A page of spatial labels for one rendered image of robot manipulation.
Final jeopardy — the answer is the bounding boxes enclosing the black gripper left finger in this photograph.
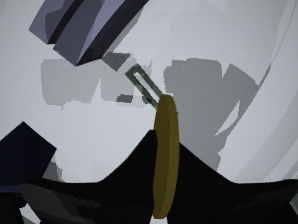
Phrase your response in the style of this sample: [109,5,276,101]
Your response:
[20,131,157,224]

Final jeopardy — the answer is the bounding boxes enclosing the gold coin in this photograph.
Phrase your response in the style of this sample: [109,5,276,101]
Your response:
[153,95,180,220]

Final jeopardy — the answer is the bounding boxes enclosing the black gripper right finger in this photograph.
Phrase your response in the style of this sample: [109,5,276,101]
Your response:
[166,143,298,224]

